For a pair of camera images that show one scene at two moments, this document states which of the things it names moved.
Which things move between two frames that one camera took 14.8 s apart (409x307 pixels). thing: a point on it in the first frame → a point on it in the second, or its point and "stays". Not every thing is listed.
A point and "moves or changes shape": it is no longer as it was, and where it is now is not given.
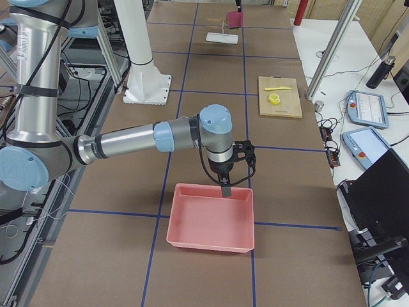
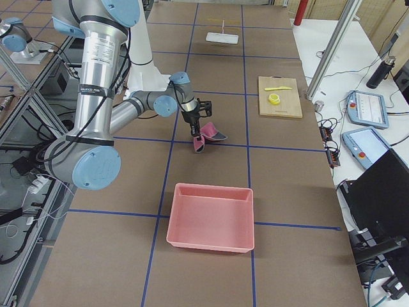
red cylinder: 300,12 stays
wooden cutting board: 279,96 stays
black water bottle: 381,72 stays
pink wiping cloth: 235,19 moves or changes shape
